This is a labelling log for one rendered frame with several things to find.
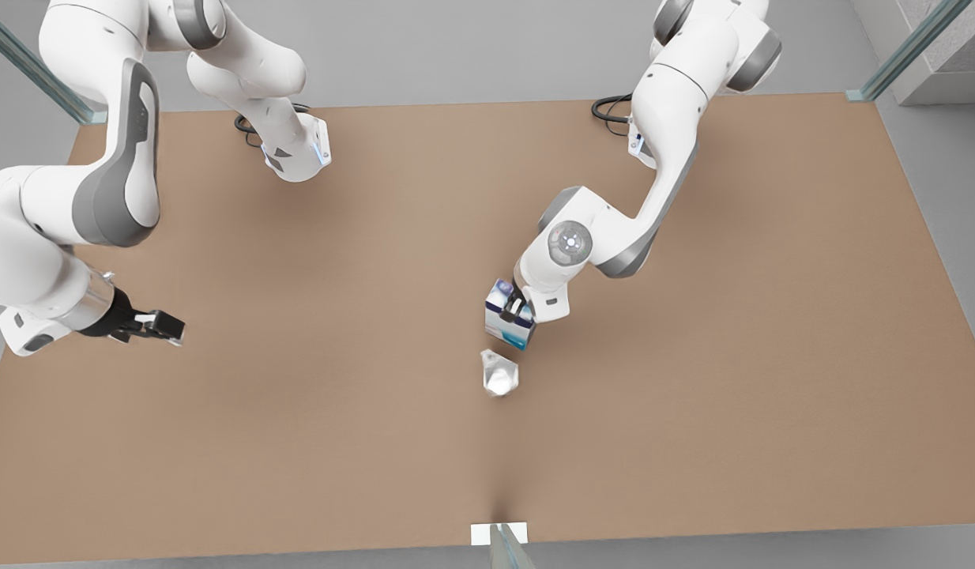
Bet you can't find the silver frame post, white foot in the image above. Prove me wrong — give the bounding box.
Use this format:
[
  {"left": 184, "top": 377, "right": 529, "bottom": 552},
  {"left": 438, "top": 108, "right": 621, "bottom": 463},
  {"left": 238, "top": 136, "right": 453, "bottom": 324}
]
[{"left": 470, "top": 522, "right": 537, "bottom": 569}]

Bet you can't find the black cable loop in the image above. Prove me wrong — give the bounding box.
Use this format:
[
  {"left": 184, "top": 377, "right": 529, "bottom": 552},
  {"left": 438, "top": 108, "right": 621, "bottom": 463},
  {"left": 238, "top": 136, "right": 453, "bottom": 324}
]
[
  {"left": 591, "top": 93, "right": 635, "bottom": 138},
  {"left": 234, "top": 102, "right": 312, "bottom": 149}
]

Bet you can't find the blue and white carton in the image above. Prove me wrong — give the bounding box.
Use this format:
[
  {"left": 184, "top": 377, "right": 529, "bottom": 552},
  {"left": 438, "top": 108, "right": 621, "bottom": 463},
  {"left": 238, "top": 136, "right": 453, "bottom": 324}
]
[{"left": 484, "top": 278, "right": 536, "bottom": 352}]

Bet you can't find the grey stone block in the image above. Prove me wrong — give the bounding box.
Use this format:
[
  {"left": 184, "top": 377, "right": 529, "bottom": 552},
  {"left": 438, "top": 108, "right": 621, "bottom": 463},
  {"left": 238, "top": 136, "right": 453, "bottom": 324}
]
[{"left": 892, "top": 0, "right": 975, "bottom": 107}]

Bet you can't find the clear glass cup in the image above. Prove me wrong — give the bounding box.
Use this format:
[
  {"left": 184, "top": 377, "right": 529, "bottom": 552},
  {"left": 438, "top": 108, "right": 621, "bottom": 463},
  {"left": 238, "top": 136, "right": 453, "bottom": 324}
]
[{"left": 480, "top": 349, "right": 521, "bottom": 398}]

